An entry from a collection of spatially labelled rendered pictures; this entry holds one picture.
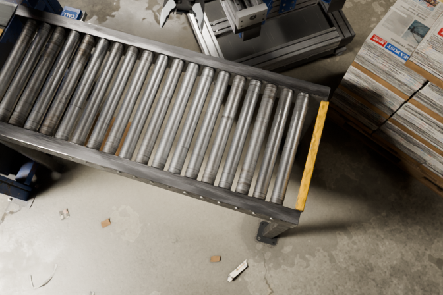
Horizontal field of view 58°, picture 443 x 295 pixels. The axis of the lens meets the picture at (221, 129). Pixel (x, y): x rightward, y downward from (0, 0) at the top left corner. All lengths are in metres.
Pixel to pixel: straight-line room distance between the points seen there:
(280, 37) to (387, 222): 1.19
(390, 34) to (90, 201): 1.72
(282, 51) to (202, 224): 1.06
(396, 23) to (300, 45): 0.70
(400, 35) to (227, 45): 0.98
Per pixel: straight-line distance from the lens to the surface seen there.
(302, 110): 1.57
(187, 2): 1.25
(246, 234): 2.24
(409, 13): 1.87
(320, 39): 2.41
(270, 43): 2.37
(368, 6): 2.91
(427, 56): 1.65
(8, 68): 1.83
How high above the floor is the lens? 2.23
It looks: 71 degrees down
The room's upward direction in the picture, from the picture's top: 1 degrees counter-clockwise
